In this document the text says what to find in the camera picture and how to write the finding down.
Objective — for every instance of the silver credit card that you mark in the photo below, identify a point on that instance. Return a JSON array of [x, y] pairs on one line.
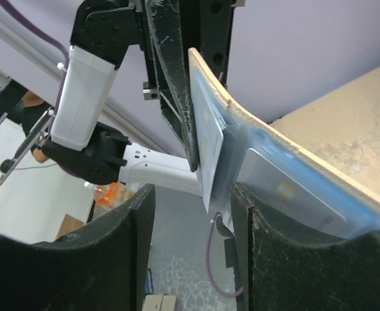
[[284, 194]]

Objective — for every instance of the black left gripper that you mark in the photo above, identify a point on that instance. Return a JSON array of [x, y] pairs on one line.
[[156, 28]]

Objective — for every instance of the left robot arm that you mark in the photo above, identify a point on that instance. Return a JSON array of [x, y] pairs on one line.
[[77, 141]]

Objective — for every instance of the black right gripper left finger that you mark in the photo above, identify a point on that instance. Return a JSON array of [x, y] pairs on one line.
[[100, 266]]

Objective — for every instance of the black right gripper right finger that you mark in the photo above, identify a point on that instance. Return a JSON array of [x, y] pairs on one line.
[[286, 265]]

